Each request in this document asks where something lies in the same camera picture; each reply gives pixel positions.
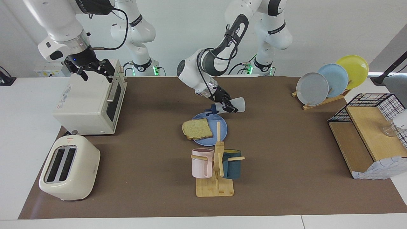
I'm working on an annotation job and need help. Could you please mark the grey round plate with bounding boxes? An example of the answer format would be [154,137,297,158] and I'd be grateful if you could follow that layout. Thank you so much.
[296,72,329,106]

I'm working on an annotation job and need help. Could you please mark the black wire mesh frame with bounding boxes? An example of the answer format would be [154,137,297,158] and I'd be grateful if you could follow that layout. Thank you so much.
[328,93,407,150]

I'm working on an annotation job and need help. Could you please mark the two-tier wooden shelf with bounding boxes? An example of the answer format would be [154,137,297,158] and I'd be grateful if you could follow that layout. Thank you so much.
[328,106,407,178]

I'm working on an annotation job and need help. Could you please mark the white power socket box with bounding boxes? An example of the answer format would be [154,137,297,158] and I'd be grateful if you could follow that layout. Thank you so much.
[33,61,71,77]

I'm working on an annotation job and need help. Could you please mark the black clamp mount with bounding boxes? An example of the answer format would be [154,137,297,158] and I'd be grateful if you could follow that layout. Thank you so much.
[0,66,17,86]

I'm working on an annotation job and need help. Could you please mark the pink mug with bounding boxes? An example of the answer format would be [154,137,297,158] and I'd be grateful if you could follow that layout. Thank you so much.
[192,148,214,179]

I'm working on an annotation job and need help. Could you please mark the cream two-slot toaster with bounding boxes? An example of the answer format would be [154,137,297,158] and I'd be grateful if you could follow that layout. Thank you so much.
[38,135,101,201]

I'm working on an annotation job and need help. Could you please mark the wooden mug rack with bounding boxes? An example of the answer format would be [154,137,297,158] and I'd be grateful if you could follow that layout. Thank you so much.
[191,121,245,198]

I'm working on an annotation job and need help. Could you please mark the white blue checkered cloth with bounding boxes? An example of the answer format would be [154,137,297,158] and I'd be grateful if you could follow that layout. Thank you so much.
[352,156,407,180]

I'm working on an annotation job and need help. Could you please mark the yellow round plate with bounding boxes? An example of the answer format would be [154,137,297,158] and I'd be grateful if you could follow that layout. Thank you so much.
[335,55,369,90]

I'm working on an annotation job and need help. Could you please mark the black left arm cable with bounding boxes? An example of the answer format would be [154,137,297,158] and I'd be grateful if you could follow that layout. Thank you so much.
[197,24,242,86]

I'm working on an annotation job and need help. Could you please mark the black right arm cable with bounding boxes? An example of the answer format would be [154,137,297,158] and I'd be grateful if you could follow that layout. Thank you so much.
[91,8,129,51]

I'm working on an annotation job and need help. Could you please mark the white bottle dark blue cap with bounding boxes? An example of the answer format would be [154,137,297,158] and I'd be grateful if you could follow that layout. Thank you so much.
[204,97,246,117]

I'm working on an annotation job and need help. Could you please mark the clear glass cup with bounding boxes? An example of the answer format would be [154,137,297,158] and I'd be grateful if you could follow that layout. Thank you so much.
[382,122,399,137]

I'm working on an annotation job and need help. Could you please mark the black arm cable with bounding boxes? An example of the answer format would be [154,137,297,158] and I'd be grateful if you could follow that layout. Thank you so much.
[197,24,242,86]
[91,8,129,51]

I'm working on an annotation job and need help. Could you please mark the wooden plate rack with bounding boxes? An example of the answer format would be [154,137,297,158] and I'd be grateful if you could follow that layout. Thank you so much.
[292,80,352,111]

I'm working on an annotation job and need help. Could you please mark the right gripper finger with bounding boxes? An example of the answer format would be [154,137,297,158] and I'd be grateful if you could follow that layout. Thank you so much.
[76,67,89,82]
[97,59,115,84]

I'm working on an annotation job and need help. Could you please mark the brown table mat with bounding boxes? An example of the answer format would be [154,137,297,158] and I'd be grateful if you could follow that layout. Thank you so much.
[18,76,407,220]

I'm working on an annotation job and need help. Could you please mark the teal mug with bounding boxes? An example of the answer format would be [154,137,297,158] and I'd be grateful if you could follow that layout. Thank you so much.
[222,149,242,179]

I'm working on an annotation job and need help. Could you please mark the light blue round plate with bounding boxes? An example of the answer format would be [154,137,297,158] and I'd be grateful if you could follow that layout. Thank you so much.
[318,64,349,98]

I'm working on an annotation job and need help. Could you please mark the toasted bread slice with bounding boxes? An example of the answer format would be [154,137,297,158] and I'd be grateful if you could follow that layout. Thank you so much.
[182,118,213,140]

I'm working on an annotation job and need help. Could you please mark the grey rounded object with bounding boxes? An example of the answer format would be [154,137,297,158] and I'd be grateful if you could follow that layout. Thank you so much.
[383,73,407,107]

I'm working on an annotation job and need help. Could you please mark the white rounded object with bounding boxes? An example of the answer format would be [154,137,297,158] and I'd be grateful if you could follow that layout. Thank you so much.
[393,109,407,130]

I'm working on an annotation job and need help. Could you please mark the white toaster oven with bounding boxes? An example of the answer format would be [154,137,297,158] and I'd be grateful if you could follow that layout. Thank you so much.
[52,59,128,135]

